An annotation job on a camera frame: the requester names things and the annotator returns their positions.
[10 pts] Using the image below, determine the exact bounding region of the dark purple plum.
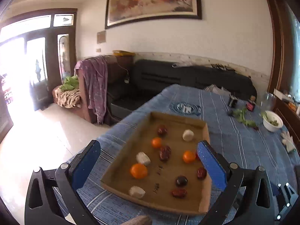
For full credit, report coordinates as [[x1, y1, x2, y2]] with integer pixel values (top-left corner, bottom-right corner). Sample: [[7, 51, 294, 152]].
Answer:
[[175, 175, 188, 188]]

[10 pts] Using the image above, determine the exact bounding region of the large orange tangerine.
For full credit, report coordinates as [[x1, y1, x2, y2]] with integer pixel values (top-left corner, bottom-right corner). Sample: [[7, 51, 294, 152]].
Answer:
[[130, 163, 148, 179]]

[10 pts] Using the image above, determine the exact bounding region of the white knit work glove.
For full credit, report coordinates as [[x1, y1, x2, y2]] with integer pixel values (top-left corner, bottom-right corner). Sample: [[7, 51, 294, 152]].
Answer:
[[281, 131, 296, 153]]

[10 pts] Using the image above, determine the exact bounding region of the red tomato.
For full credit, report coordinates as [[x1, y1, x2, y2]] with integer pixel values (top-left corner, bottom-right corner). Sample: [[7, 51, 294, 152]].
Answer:
[[195, 152, 200, 161]]

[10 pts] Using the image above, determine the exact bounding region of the white plastic bowl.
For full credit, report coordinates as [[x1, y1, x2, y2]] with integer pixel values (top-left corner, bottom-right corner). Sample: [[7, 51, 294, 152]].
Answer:
[[262, 111, 284, 133]]

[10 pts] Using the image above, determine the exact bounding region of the green leafy vegetable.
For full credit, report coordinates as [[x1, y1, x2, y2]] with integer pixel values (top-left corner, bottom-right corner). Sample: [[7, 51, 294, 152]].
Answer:
[[227, 108, 259, 130]]

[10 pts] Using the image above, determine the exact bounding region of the brown cardboard tray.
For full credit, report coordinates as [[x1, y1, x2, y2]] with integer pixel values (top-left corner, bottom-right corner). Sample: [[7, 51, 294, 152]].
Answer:
[[101, 112, 212, 215]]

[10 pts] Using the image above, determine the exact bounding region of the red labelled jar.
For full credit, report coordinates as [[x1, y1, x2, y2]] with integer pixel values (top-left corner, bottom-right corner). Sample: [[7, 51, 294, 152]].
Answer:
[[246, 95, 256, 112]]

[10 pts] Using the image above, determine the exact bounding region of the small black device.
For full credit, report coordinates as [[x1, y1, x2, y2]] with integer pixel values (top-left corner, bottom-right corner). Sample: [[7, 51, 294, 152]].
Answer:
[[228, 94, 238, 108]]

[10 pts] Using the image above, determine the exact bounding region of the clear glass jar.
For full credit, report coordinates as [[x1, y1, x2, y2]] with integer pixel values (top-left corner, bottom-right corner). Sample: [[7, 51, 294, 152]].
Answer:
[[260, 92, 276, 113]]

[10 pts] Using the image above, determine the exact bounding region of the brown patterned blanket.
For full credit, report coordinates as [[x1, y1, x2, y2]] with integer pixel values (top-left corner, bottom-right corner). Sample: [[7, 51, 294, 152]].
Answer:
[[52, 86, 81, 109]]

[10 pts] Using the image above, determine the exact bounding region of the dark red jujube date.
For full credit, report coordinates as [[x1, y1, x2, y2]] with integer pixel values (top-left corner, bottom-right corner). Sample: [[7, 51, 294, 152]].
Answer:
[[157, 124, 168, 137]]

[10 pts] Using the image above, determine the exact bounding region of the green cloth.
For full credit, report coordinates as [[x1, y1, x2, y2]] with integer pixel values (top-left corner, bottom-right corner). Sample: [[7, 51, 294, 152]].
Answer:
[[59, 75, 79, 92]]

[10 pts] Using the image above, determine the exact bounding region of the purple floral cloth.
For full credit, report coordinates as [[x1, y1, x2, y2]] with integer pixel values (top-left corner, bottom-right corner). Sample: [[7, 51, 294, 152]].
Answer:
[[74, 55, 108, 125]]

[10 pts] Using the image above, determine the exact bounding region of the brown armchair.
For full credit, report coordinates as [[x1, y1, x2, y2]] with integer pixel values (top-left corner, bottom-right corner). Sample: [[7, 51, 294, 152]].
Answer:
[[74, 55, 134, 125]]

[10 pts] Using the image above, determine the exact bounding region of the black leather sofa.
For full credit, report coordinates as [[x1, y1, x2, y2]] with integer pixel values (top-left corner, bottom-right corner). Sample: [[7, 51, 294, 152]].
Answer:
[[107, 59, 257, 120]]

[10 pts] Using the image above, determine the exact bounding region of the wooden door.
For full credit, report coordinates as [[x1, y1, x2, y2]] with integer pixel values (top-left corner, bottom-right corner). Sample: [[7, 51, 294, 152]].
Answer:
[[1, 8, 77, 139]]

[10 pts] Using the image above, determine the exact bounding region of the framed horse painting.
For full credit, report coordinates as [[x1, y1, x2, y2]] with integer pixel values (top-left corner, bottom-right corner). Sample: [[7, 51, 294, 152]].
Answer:
[[105, 0, 202, 29]]

